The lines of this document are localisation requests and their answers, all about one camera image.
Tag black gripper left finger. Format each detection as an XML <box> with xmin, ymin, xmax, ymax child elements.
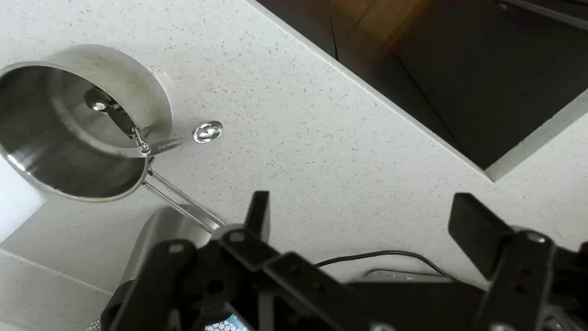
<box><xmin>109</xmin><ymin>189</ymin><xmax>382</xmax><ymax>331</ymax></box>

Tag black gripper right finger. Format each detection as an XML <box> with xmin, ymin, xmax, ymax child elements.
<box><xmin>447</xmin><ymin>191</ymin><xmax>588</xmax><ymax>331</ymax></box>

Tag silver measuring spoons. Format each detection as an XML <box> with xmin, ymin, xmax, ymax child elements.
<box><xmin>83</xmin><ymin>86</ymin><xmax>226</xmax><ymax>159</ymax></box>

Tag silver pot with handle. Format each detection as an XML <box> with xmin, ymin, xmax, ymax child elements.
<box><xmin>0</xmin><ymin>42</ymin><xmax>230</xmax><ymax>235</ymax></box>

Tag thin black cable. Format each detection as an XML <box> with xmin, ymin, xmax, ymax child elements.
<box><xmin>316</xmin><ymin>248</ymin><xmax>458</xmax><ymax>283</ymax></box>

